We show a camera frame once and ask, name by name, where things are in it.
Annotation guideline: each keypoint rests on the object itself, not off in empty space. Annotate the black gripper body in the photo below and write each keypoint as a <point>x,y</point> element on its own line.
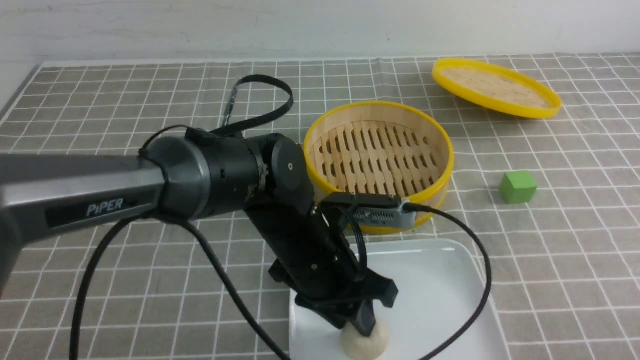
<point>313,258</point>

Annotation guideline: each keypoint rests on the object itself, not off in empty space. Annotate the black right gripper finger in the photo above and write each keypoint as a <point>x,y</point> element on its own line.
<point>337,318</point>

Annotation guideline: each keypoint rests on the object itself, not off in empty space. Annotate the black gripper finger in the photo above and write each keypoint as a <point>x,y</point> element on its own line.
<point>364,319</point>

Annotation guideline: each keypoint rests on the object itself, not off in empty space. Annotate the white steamed bun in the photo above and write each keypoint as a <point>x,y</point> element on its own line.
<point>361,347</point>

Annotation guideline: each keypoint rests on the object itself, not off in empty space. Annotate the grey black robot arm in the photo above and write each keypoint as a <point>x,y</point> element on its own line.
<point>183,179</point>

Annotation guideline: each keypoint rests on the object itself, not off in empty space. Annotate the white rectangular plate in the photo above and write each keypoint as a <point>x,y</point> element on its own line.
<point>439,287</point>

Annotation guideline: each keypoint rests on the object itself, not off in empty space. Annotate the yellow rimmed bamboo steamer basket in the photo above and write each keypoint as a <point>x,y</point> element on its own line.
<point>380,147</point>

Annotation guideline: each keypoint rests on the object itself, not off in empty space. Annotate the green cube block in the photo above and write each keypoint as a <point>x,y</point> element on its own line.
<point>517,187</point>

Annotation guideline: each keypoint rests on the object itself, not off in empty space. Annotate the grey checked tablecloth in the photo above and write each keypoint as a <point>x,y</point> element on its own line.
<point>565,266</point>

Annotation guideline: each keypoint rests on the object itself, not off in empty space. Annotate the yellow rimmed bamboo steamer lid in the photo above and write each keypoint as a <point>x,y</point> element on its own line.
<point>496,88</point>

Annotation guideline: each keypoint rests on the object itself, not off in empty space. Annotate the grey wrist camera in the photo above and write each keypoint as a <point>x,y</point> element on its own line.
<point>372,210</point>

